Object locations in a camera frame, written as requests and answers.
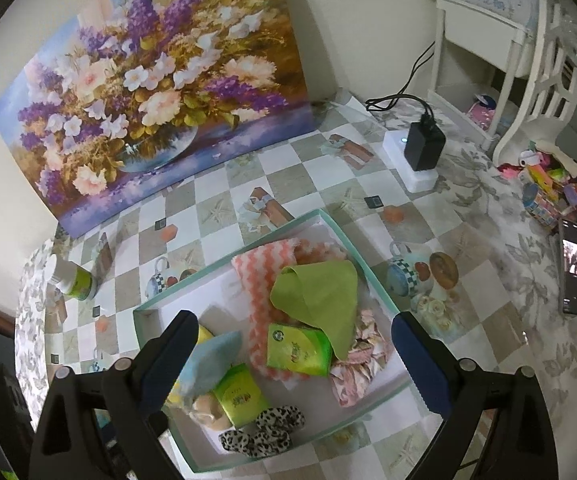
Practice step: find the green tissue packet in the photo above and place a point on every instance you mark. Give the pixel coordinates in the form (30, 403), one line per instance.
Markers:
(296, 352)
(241, 397)

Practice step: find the yellow-green cloth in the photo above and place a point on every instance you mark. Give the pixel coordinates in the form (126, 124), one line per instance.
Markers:
(318, 295)

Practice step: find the black power adapter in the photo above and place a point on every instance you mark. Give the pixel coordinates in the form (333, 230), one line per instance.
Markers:
(423, 145)

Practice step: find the grey floral tablecloth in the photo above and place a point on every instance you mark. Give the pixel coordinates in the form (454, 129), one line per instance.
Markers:
(493, 270)

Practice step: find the white chair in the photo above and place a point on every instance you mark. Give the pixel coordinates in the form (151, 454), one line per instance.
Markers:
(543, 85)

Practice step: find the pink packet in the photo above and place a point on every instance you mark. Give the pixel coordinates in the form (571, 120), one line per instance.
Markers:
(483, 112)

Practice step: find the white box with teal rim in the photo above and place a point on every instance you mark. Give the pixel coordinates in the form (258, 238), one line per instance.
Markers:
(218, 300)

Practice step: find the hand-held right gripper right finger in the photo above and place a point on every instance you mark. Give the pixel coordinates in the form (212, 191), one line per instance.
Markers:
(421, 360)

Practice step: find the floral painting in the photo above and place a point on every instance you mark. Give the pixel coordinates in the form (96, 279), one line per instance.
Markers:
(143, 85)

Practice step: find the pile of colourful small toys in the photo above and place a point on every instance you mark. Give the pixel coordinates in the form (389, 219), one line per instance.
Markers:
(553, 185)

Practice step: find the white pill bottle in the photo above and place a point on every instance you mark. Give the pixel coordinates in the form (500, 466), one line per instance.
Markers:
(78, 282)

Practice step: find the pink floral cloth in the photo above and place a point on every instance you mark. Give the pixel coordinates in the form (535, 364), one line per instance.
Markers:
(358, 375)

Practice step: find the light blue cloth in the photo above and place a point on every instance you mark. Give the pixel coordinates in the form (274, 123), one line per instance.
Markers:
(208, 365)

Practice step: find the leopard print scrunchie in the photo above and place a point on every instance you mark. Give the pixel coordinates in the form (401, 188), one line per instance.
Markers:
(278, 417)

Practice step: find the round beige puff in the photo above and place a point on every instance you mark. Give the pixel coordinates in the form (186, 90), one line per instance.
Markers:
(206, 410)

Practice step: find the pink white striped towel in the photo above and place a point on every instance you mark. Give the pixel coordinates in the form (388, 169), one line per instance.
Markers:
(258, 280)

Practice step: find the white shelf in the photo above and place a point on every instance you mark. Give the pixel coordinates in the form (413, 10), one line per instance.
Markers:
(473, 25)

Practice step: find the black smartphone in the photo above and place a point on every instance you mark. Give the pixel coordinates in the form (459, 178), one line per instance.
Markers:
(573, 260)

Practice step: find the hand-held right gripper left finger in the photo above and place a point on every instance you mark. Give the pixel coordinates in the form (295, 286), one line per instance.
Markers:
(168, 360)

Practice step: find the checkered printed tablecloth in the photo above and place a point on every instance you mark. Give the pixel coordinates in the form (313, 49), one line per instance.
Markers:
(318, 175)

